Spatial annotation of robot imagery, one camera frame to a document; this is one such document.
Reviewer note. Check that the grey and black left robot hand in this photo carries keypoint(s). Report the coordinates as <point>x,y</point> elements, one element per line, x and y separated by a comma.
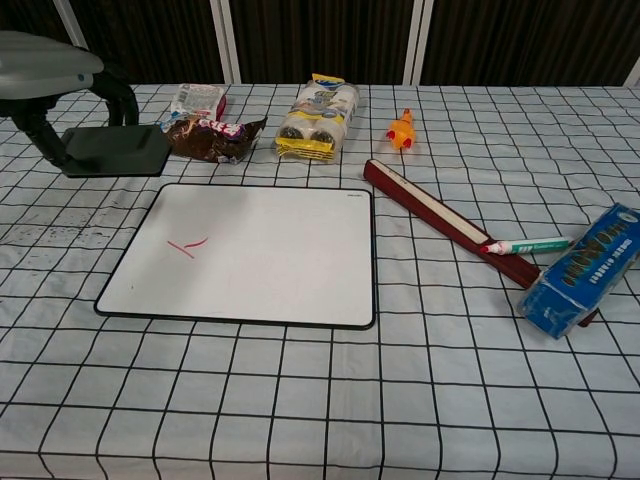
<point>40,65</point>

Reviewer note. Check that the dark green board eraser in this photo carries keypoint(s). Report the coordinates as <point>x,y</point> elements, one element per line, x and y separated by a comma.
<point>115,150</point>

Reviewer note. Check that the white snack packet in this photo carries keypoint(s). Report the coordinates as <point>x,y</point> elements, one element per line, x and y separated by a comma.
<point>196,97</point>

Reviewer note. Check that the brown snack bag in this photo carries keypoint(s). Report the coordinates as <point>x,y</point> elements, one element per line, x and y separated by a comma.
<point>210,140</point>

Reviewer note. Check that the white and yellow snack pack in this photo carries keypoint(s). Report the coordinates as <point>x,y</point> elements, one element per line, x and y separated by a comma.
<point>315,120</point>

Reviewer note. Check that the yellow rubber chicken toy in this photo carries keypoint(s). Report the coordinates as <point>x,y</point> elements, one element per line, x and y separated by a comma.
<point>399,132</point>

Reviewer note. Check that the dark red long box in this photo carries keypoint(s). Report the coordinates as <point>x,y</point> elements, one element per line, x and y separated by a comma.
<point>430,207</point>

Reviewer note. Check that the white black-checked tablecloth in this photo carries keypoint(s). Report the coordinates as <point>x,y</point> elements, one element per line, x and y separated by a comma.
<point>320,390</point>

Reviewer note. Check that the red-tipped green marker pen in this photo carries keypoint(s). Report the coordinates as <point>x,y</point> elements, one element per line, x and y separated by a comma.
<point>535,246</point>

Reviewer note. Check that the blue cardboard box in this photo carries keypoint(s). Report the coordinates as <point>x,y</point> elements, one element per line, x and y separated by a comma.
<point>585,270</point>

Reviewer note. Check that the white partition frame post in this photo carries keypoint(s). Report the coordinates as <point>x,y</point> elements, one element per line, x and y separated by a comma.
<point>70,20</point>
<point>226,40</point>
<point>634,72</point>
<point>417,40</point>

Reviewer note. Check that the white dry-erase board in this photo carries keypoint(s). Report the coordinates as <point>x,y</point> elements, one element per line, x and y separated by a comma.
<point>260,250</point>

